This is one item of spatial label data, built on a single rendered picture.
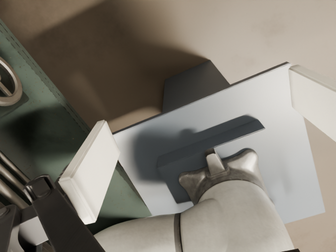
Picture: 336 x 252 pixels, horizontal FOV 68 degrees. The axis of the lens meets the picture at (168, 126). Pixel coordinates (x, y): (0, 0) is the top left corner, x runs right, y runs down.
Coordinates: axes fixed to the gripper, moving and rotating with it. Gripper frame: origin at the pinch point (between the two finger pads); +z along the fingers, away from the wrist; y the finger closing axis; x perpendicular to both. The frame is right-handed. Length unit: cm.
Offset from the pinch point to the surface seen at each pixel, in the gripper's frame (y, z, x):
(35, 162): -59, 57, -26
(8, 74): -43, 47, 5
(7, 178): -51, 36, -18
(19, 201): -49, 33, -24
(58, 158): -51, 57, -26
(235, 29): 27, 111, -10
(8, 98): -41, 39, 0
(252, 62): 32, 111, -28
